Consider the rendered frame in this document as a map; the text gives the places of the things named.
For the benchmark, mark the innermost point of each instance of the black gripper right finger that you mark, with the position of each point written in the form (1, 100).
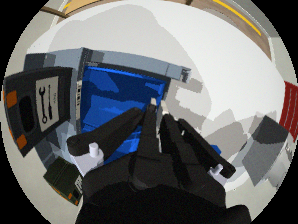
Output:
(193, 175)

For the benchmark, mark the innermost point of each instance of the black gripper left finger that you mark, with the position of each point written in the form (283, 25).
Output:
(86, 149)

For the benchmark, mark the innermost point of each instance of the grey shelf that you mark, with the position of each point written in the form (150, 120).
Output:
(54, 144)

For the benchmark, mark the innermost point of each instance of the blue bin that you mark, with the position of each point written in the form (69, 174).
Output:
(131, 143)
(216, 149)
(104, 95)

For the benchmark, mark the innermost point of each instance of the olive green case with orange latches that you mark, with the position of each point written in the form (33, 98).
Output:
(65, 180)

